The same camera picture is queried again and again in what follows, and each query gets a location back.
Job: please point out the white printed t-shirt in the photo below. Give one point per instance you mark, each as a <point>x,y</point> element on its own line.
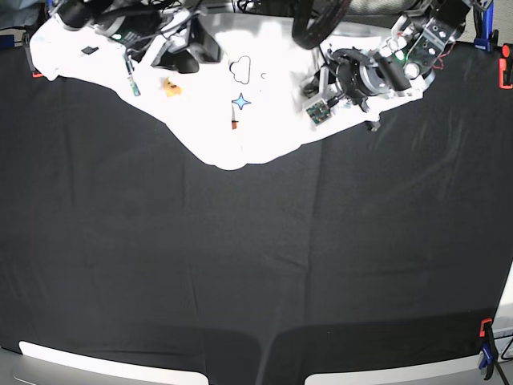
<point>250,107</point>

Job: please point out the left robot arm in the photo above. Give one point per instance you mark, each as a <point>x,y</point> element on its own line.
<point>452,12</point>

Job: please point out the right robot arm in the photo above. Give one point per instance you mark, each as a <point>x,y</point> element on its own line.
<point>75,15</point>

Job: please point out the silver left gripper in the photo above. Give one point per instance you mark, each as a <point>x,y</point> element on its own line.
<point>402,66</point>

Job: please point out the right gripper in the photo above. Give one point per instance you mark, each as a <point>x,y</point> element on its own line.
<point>174,40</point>

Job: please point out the blue clamp near right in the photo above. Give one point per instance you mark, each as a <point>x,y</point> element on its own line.
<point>488,350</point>

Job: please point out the orange clamp far right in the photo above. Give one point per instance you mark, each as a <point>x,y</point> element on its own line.
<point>505,67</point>

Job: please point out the blue clamp far right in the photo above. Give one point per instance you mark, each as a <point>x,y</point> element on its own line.
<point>486,37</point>

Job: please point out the orange black clamp far left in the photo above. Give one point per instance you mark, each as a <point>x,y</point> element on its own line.
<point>26,46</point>

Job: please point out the blue clamp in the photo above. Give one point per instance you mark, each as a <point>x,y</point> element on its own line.
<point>486,37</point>
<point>488,350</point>

